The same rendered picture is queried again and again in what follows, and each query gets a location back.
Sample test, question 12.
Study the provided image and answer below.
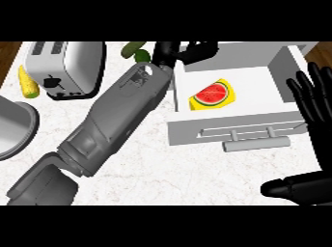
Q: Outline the white drawer front with handle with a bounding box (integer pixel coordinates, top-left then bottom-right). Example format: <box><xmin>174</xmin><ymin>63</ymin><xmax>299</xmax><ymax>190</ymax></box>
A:
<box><xmin>167</xmin><ymin>111</ymin><xmax>313</xmax><ymax>153</ymax></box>

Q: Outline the yellow block with watermelon picture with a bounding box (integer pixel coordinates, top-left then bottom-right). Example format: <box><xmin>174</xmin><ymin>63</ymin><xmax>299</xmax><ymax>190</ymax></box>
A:
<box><xmin>187</xmin><ymin>77</ymin><xmax>237</xmax><ymax>112</ymax></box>

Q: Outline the silver toaster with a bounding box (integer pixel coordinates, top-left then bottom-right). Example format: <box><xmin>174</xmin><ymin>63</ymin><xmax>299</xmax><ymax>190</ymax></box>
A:
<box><xmin>23</xmin><ymin>41</ymin><xmax>108</xmax><ymax>101</ymax></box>

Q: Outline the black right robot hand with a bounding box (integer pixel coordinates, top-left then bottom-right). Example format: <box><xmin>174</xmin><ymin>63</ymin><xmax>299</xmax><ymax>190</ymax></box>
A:
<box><xmin>260</xmin><ymin>62</ymin><xmax>332</xmax><ymax>206</ymax></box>

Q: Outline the white cabinet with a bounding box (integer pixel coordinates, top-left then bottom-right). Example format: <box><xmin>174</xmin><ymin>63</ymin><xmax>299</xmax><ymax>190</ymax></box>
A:
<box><xmin>180</xmin><ymin>41</ymin><xmax>320</xmax><ymax>73</ymax></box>

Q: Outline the white open drawer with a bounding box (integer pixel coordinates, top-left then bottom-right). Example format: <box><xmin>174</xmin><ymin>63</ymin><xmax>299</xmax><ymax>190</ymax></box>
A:
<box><xmin>171</xmin><ymin>44</ymin><xmax>313</xmax><ymax>124</ymax></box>

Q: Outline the yellow corn cob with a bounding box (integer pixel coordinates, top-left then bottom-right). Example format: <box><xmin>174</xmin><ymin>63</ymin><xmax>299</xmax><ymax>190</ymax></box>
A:
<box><xmin>18</xmin><ymin>65</ymin><xmax>41</xmax><ymax>99</ymax></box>

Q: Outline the green cup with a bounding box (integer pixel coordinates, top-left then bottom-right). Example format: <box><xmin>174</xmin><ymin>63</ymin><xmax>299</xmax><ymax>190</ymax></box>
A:
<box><xmin>121</xmin><ymin>41</ymin><xmax>153</xmax><ymax>64</ymax></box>

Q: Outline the grey round pot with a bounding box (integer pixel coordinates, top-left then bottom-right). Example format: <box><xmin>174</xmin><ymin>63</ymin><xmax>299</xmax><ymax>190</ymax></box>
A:
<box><xmin>0</xmin><ymin>86</ymin><xmax>41</xmax><ymax>162</ymax></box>

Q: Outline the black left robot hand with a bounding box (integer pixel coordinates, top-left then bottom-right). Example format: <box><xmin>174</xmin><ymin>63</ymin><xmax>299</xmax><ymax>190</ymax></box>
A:
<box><xmin>150</xmin><ymin>41</ymin><xmax>221</xmax><ymax>69</ymax></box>

